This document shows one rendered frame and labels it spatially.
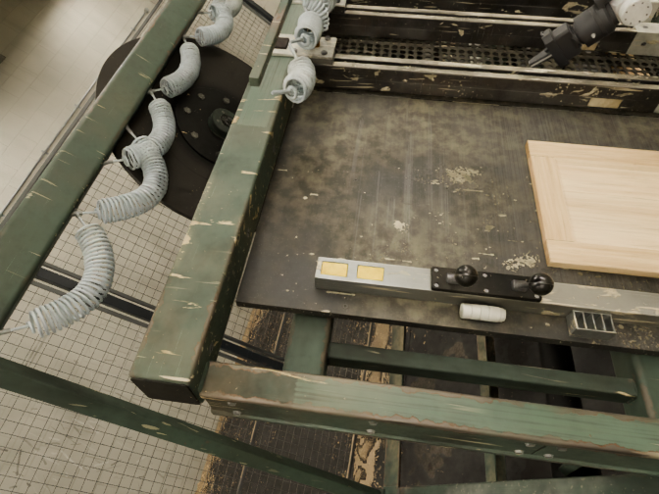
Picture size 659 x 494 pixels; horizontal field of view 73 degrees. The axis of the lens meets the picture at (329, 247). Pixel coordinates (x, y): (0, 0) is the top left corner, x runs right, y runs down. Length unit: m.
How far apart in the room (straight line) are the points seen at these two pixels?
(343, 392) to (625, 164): 0.88
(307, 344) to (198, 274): 0.24
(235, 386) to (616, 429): 0.59
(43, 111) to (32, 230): 5.08
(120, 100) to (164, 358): 0.90
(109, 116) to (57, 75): 5.15
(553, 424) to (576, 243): 0.41
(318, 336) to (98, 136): 0.83
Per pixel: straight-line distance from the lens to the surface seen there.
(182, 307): 0.80
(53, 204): 1.24
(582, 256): 1.05
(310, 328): 0.89
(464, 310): 0.87
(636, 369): 1.03
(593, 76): 1.46
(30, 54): 6.69
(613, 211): 1.17
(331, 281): 0.86
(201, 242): 0.87
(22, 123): 6.13
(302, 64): 1.07
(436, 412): 0.76
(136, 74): 1.57
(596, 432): 0.84
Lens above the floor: 2.03
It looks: 25 degrees down
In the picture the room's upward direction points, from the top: 61 degrees counter-clockwise
